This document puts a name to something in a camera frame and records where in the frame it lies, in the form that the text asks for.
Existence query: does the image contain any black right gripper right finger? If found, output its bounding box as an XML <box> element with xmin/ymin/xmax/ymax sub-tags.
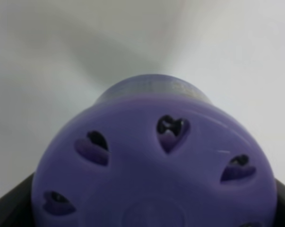
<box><xmin>275</xmin><ymin>180</ymin><xmax>285</xmax><ymax>227</ymax></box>

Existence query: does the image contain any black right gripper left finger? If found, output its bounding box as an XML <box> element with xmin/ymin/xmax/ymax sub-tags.
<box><xmin>0</xmin><ymin>174</ymin><xmax>35</xmax><ymax>227</ymax></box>

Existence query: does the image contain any purple air freshener jar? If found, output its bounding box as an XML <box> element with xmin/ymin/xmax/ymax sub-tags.
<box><xmin>31</xmin><ymin>75</ymin><xmax>277</xmax><ymax>227</ymax></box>

